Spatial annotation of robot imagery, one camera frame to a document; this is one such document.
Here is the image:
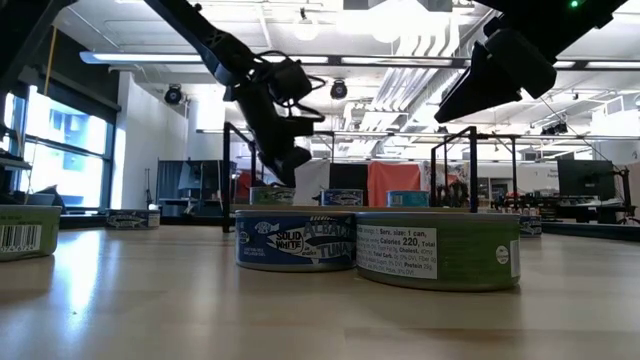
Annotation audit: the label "large window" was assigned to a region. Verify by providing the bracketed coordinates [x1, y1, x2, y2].
[0, 84, 119, 211]

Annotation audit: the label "black computer monitor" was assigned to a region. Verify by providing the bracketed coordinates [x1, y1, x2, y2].
[328, 162, 370, 191]
[557, 158, 617, 202]

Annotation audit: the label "green tuna can gold lid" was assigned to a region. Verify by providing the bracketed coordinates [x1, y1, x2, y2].
[248, 185, 297, 207]

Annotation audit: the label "grey desk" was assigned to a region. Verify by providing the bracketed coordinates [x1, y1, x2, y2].
[0, 148, 34, 172]

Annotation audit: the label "wooden shelf black metal frame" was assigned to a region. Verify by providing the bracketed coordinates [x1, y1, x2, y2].
[222, 121, 480, 235]

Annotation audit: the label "white partition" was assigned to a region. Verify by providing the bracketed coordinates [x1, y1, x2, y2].
[292, 158, 331, 206]

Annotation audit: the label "distant black metal frame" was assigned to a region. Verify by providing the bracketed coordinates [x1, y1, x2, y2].
[195, 127, 640, 166]

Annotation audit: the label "dark blue partition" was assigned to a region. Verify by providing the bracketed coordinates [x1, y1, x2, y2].
[156, 158, 236, 217]

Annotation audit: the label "black bag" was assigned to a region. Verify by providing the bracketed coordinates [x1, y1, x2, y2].
[29, 183, 67, 209]

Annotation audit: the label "blue tuna can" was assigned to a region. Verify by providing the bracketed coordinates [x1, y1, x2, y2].
[234, 209, 358, 274]
[104, 208, 162, 231]
[321, 188, 365, 207]
[518, 214, 544, 238]

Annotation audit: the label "black aluminium table frame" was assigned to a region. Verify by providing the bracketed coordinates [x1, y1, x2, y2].
[58, 213, 640, 244]

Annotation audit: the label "distant cluttered desk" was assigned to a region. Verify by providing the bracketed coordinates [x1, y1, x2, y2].
[492, 192, 639, 225]

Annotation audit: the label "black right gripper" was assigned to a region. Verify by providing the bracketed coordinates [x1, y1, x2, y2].
[433, 27, 557, 124]

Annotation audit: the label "yellow cable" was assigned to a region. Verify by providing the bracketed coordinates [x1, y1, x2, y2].
[43, 24, 57, 96]

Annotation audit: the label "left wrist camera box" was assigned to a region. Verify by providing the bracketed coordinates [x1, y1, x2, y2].
[267, 57, 314, 104]

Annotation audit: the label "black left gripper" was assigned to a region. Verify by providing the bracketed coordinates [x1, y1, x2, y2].
[223, 69, 325, 187]

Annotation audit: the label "black round spotlight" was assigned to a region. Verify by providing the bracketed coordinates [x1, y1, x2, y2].
[328, 78, 349, 101]
[163, 83, 184, 106]

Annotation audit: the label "black track spotlights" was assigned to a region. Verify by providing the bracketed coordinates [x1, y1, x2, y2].
[539, 121, 570, 136]

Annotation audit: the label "white ring lamp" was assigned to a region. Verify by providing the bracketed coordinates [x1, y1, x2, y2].
[292, 7, 321, 42]

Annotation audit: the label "long ceiling light bar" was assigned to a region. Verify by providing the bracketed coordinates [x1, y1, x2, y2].
[78, 49, 640, 71]

